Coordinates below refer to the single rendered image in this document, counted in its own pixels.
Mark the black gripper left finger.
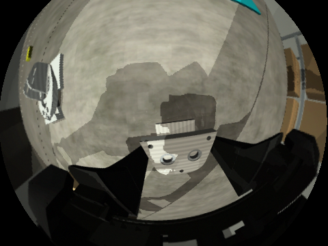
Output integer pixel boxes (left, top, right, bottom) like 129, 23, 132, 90
68, 145, 148, 217

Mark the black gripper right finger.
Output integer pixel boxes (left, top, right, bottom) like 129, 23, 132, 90
210, 132, 284, 197

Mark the yellow rectangular plate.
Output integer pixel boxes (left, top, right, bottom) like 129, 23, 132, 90
25, 46, 33, 62

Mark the cyan flat rectangular plate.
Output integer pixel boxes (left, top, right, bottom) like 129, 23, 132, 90
232, 0, 260, 14

